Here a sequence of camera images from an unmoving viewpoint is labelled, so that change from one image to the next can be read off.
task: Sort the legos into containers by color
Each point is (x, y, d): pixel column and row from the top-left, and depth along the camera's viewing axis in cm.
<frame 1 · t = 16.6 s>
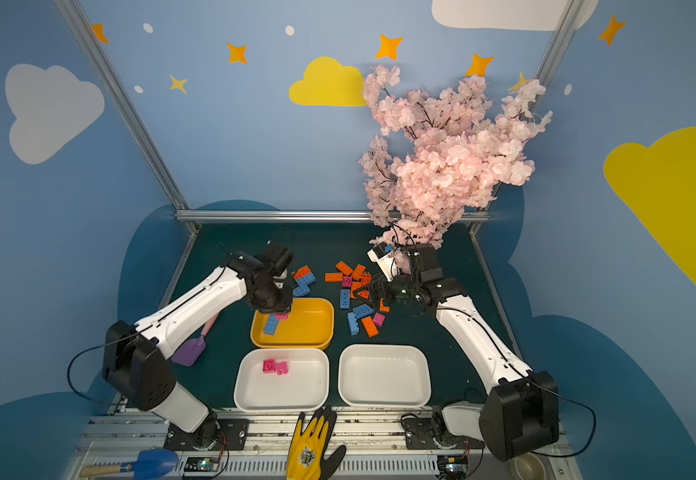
left hand: (284, 307, 83), fingers open
right hand: (368, 282, 79), fingers open
yellow plastic tray: (309, 326, 98), on the table
left white plastic tray: (305, 388, 85), on the table
right white plastic tray: (387, 371, 88), on the table
blue lego brick far left: (271, 324, 95), on the table
magenta small lego brick: (281, 316, 82), point 13 cm above the table
magenta lego brick left lower: (269, 365, 86), on the table
magenta lego brick left top: (281, 368, 87), on the table
orange lego brick left cluster: (306, 271, 110), on the table
blue lego brick left upper: (303, 282, 104), on the table
blue lego brick left lower: (306, 291, 103), on the table
orange flat lego plate: (333, 277, 110), on the table
orange lego brick top: (343, 268, 110), on the table
blue lego brick centre upright: (344, 298, 101), on the table
blue lego brick centre flat: (362, 310, 98), on the table
orange lego plate bottom: (369, 326, 95), on the table
magenta lego brick bottom right: (379, 319, 96), on the table
magenta lego brick in pile: (346, 282, 106), on the table

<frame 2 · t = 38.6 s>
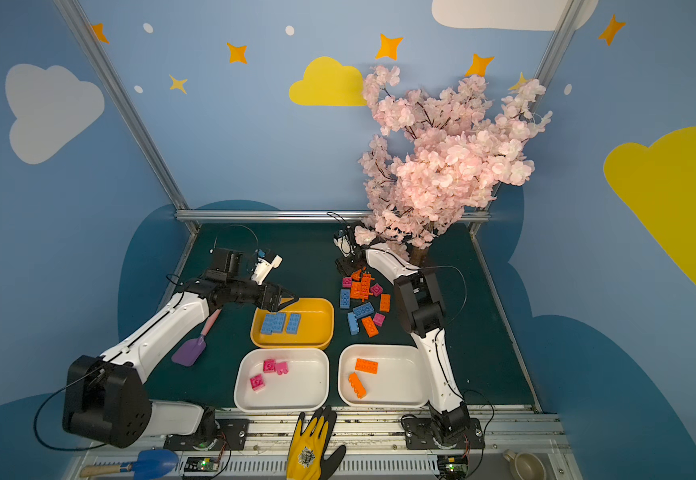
left hand: (285, 291, 83), fingers open
right hand: (348, 261, 106), fingers open
magenta small lego brick: (257, 382, 84), on the table
orange lego brick left cluster: (357, 386, 82), point 2 cm above the table
blue lego brick left upper: (279, 321, 95), on the table
blue lego brick left lower: (293, 324, 95), on the table
orange flat lego plate: (366, 366, 88), on the table
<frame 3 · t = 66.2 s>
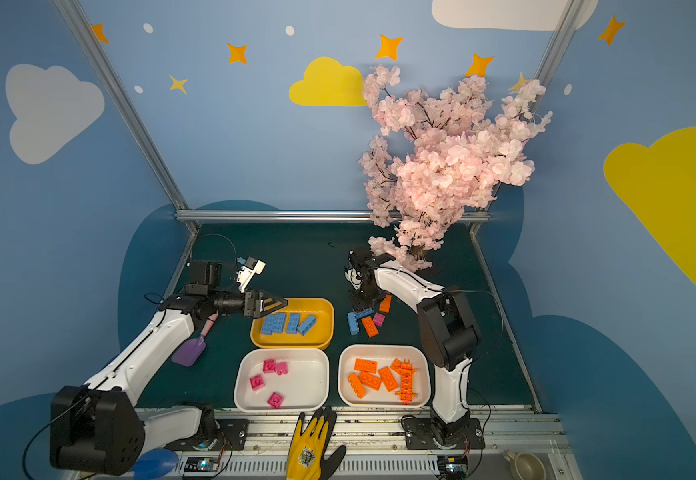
left hand: (279, 300, 78), fingers open
right hand: (364, 300, 94), fingers open
blue lego brick centre upright: (307, 325, 93), point 2 cm above the table
magenta lego brick in pile: (276, 400, 80), on the table
orange lego plate far: (388, 379, 84), on the table
orange lego plate right: (397, 365, 87), on the table
orange lego pile centre: (406, 372, 85), on the table
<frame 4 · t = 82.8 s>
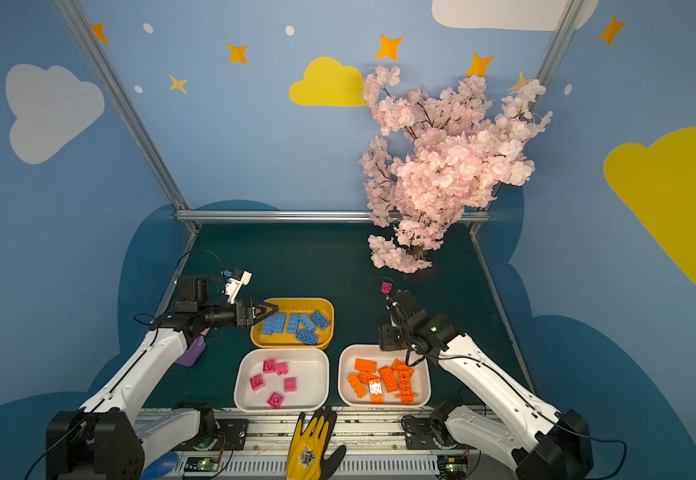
left hand: (269, 308, 79), fingers open
right hand: (391, 330, 80), fingers open
blue lego brick centre flat: (318, 318, 97), on the table
orange lego plate bottom: (376, 391, 81), on the table
magenta lego brick bottom right: (290, 384, 83), on the table
magenta lego brick centre right: (386, 287, 103), on the table
